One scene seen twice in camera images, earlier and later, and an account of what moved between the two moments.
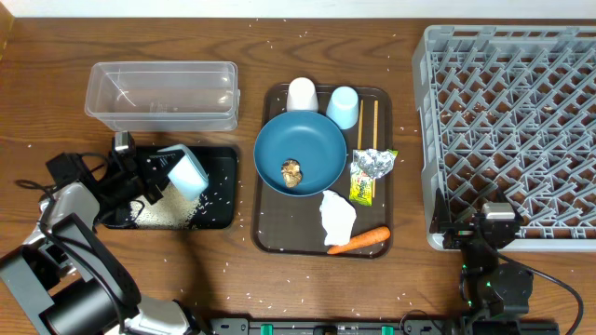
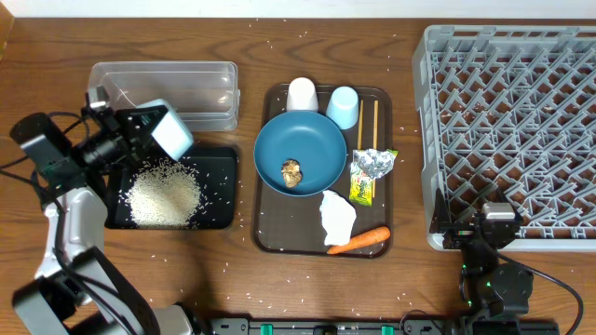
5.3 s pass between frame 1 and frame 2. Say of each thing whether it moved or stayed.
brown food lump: stayed
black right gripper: stayed
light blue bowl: moved
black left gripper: moved
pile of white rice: stayed
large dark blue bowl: stayed
